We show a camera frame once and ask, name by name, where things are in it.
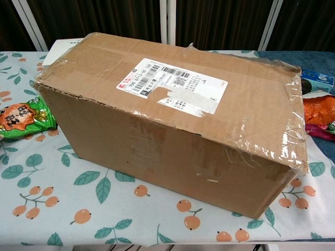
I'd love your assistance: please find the brown cardboard shipping box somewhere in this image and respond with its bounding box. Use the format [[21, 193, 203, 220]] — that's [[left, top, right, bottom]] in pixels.
[[33, 31, 310, 220]]

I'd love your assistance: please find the white flat product box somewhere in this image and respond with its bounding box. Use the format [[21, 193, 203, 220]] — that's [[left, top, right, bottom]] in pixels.
[[41, 38, 85, 67]]

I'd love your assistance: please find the blue cookie package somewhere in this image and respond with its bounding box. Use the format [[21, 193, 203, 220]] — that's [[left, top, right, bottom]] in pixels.
[[299, 68, 335, 100]]

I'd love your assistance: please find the black white-framed folding screen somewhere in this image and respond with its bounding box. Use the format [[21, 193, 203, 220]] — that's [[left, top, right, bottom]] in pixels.
[[0, 0, 335, 52]]

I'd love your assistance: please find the floral leaf fruit tablecloth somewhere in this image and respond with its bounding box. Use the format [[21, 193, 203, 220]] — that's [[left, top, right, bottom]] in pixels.
[[0, 50, 335, 247]]

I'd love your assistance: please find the green orange snack bag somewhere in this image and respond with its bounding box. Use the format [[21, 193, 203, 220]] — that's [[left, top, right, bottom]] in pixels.
[[0, 96, 58, 140]]

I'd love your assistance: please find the orange crumpled snack packet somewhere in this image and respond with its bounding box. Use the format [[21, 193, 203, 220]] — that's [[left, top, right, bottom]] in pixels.
[[303, 94, 335, 126]]

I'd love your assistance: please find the pink spouted pouch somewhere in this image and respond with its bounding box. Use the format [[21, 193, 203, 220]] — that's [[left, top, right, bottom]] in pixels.
[[306, 122, 335, 142]]

